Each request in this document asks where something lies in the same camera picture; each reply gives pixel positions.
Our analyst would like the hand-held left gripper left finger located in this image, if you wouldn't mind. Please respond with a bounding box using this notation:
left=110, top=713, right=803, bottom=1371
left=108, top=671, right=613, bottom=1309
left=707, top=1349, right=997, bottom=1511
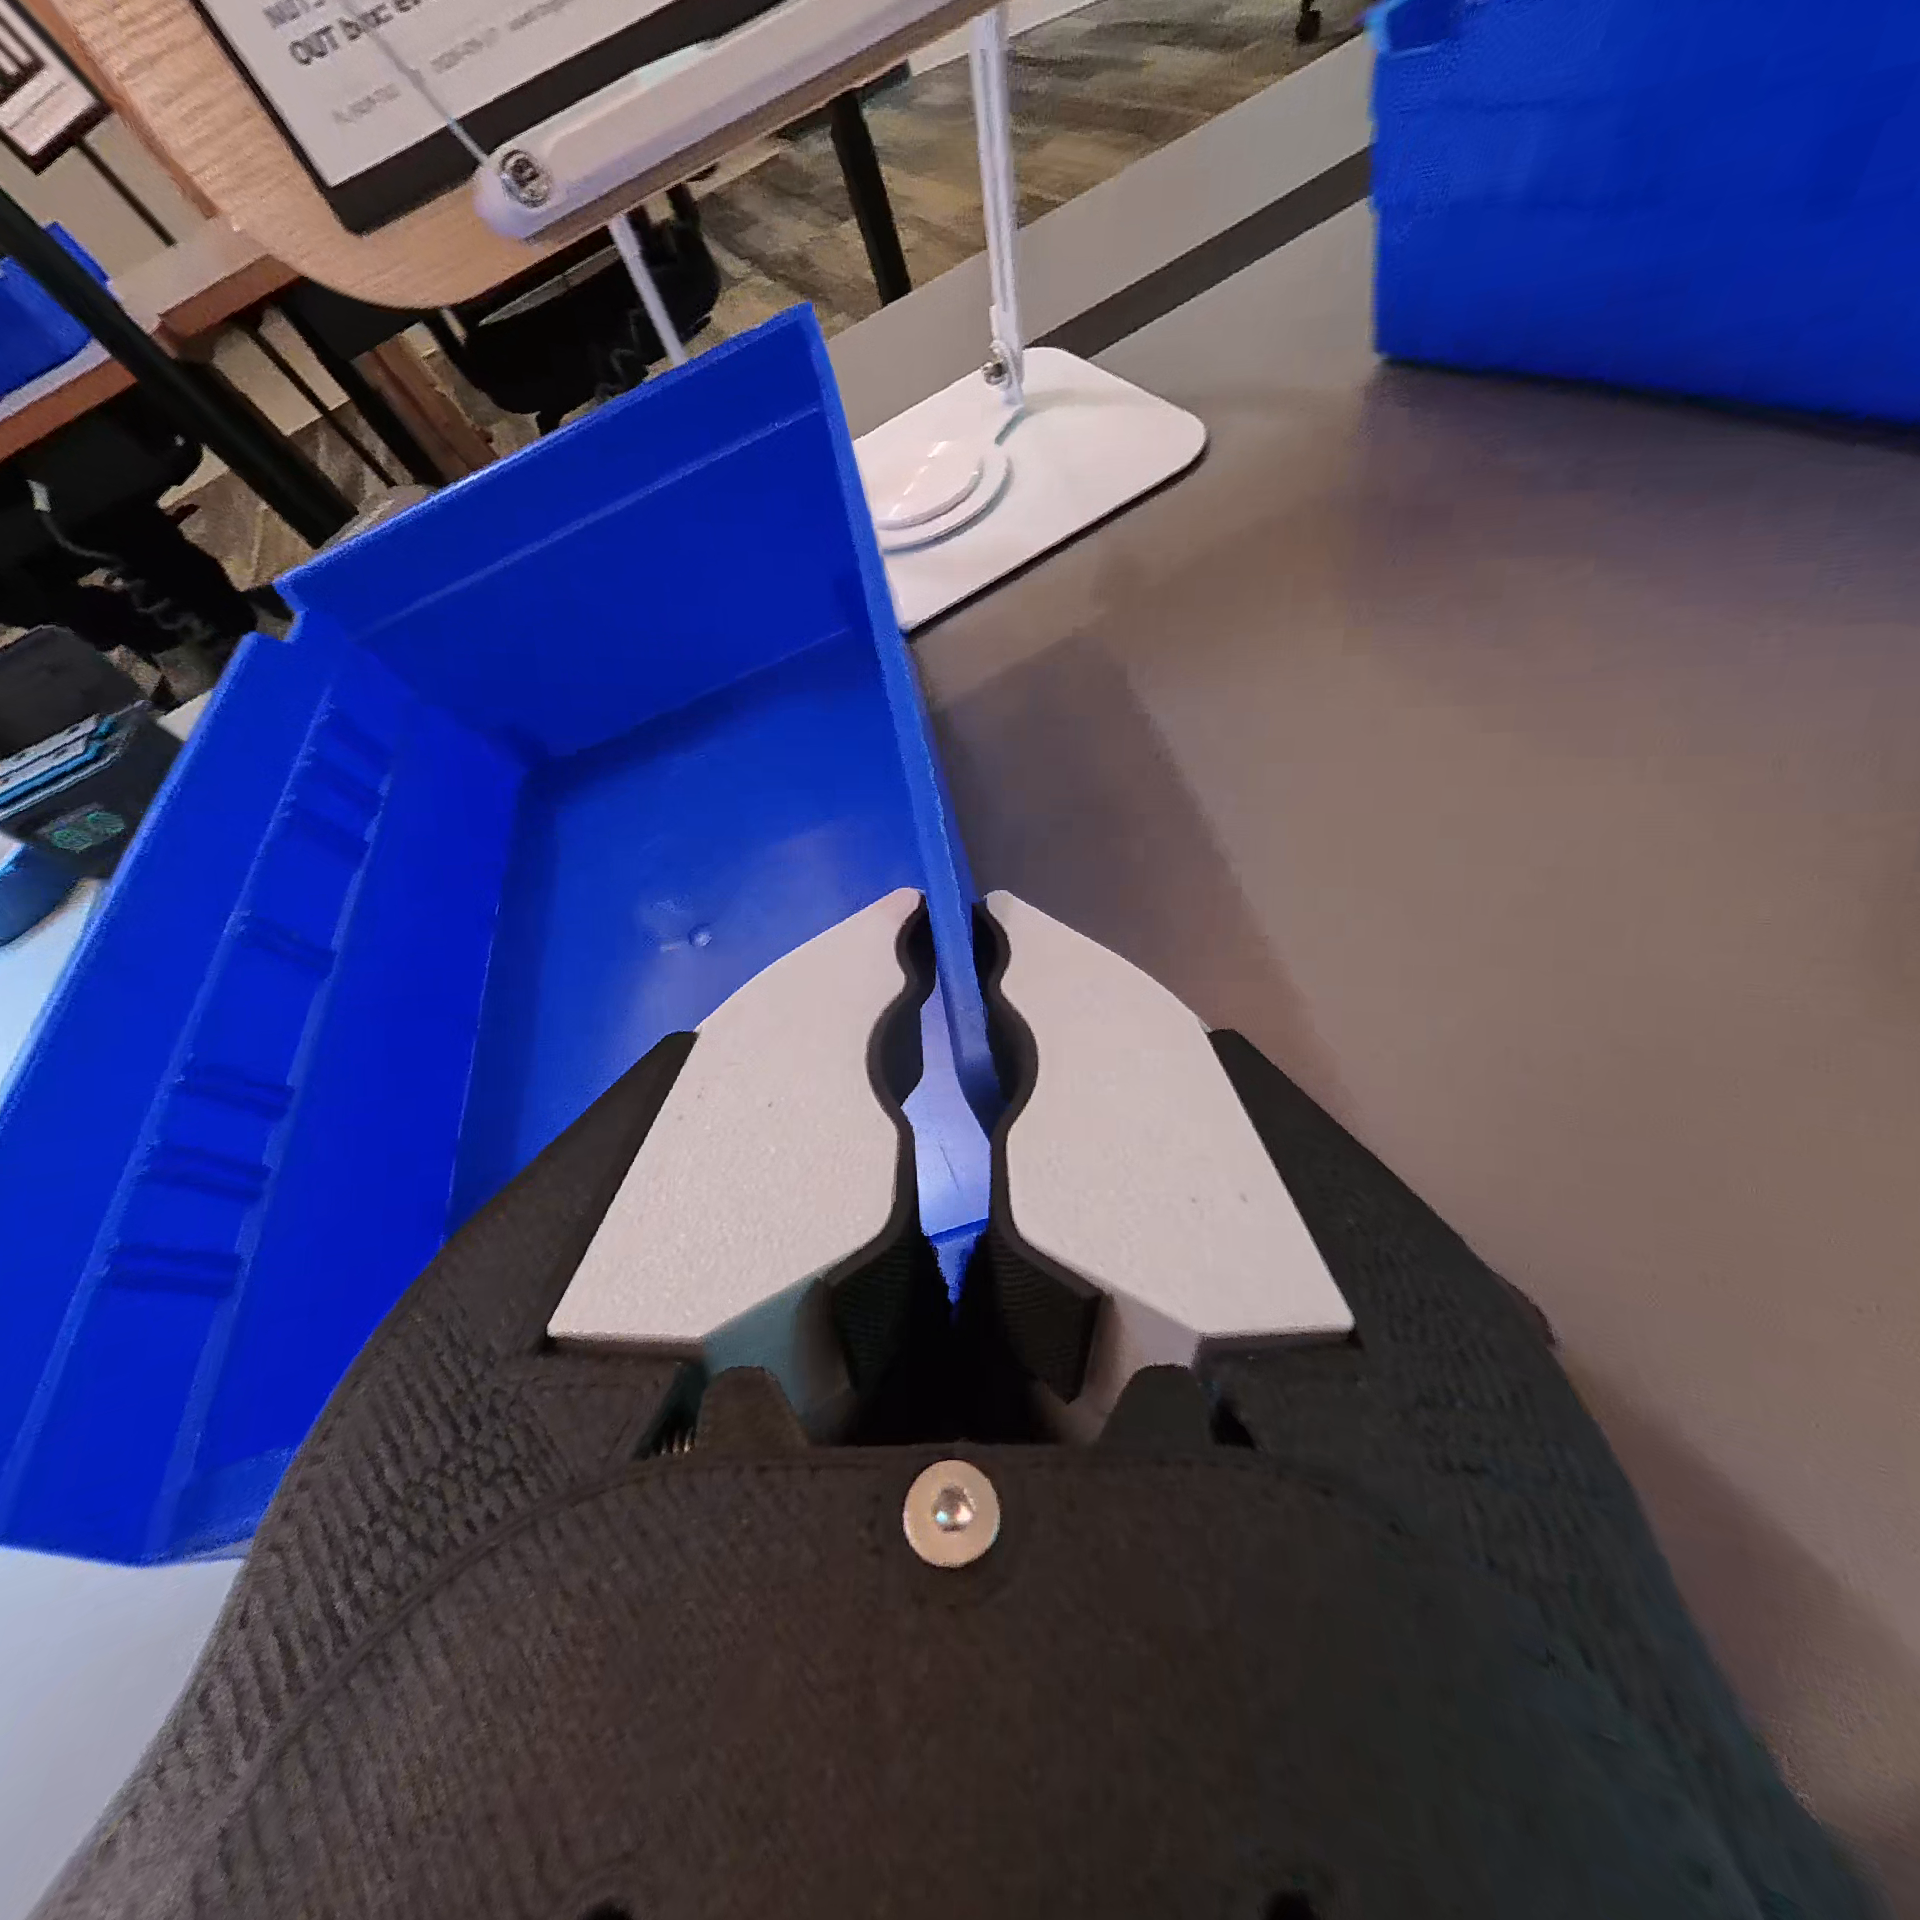
left=550, top=886, right=933, bottom=1405

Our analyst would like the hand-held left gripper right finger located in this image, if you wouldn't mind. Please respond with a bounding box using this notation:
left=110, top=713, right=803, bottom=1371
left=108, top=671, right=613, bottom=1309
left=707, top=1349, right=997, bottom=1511
left=973, top=889, right=1355, bottom=1420

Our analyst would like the blue plastic bin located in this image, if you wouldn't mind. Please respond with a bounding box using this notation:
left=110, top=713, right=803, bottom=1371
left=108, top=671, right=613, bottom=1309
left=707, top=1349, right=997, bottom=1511
left=1365, top=0, right=1920, bottom=432
left=0, top=300, right=1003, bottom=1570

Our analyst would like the white display stand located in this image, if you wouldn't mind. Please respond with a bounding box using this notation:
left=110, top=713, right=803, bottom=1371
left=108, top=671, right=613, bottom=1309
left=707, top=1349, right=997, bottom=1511
left=609, top=15, right=1213, bottom=637

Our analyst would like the blue tape roll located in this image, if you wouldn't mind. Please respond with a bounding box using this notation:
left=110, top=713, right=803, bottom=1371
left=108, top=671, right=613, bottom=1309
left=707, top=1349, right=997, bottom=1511
left=0, top=852, right=94, bottom=951

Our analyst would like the black battery charger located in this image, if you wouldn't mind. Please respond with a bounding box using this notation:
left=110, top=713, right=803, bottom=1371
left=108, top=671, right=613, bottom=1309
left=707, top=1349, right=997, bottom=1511
left=0, top=628, right=185, bottom=891

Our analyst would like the black office chair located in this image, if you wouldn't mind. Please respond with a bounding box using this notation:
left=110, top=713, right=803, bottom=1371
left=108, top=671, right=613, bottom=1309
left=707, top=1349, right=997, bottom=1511
left=464, top=194, right=724, bottom=441

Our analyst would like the wood-top desk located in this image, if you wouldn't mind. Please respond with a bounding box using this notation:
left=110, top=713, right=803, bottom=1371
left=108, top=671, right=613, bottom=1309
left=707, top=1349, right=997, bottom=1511
left=0, top=226, right=495, bottom=496

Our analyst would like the row of small blue bins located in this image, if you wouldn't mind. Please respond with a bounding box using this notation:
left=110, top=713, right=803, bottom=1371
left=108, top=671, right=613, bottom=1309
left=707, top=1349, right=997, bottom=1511
left=0, top=226, right=117, bottom=396

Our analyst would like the printed marker sign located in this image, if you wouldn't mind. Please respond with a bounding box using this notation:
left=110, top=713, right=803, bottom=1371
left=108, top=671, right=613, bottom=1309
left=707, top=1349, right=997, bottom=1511
left=0, top=0, right=110, bottom=169

